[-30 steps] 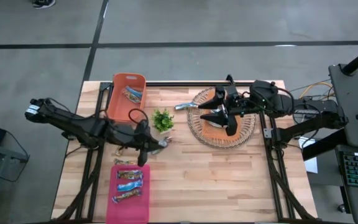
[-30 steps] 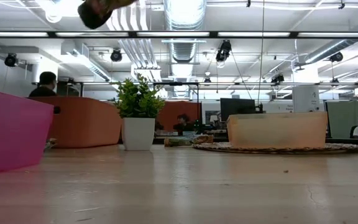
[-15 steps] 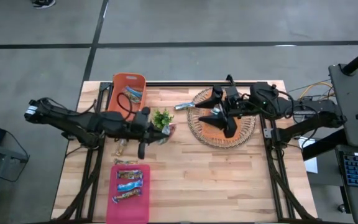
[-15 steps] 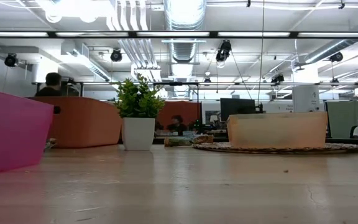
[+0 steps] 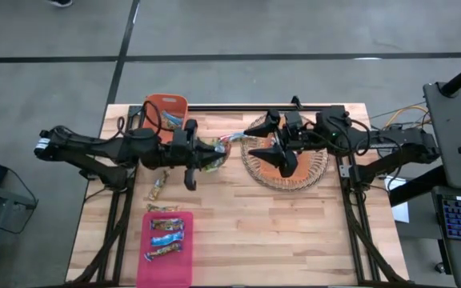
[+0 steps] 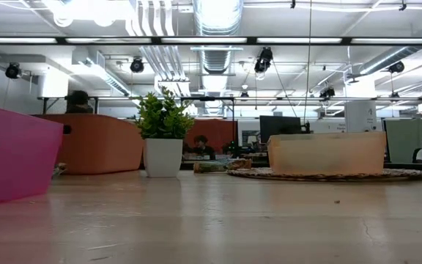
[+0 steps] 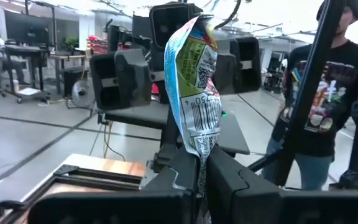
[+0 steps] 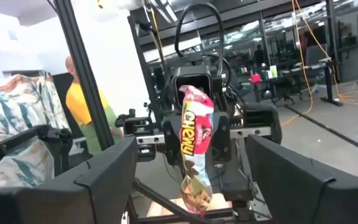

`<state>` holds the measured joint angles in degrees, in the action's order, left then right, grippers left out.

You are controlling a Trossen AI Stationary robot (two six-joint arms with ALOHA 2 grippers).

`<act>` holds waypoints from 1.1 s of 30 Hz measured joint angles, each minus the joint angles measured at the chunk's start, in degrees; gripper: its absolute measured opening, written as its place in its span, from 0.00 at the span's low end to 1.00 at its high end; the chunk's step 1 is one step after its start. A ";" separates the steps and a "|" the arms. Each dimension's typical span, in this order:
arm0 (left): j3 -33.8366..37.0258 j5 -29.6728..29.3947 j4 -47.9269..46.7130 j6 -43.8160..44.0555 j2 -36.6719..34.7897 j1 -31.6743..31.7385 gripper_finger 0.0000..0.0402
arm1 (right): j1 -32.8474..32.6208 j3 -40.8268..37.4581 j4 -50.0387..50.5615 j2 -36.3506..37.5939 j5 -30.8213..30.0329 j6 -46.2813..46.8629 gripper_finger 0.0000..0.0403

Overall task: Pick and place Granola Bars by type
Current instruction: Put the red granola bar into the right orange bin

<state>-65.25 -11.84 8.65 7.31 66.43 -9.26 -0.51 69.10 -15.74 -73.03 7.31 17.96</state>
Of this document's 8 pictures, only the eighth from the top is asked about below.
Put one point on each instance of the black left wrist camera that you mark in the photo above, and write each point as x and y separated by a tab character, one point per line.
191	76

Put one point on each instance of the light blue red granola bar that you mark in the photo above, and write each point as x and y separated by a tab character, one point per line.
196	130

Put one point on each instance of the black office desk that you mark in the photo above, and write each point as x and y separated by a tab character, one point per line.
328	84

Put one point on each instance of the black chair armrest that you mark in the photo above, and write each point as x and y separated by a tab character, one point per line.
48	133

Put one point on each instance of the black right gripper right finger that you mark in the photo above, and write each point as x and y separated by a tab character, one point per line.
306	199

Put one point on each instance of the person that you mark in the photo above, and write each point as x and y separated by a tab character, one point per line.
258	56
76	105

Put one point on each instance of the leaf patterned cloth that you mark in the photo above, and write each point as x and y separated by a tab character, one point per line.
11	99

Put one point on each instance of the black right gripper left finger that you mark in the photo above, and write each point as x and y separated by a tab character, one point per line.
73	202

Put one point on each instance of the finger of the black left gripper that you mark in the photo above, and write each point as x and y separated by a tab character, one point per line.
171	140
222	137

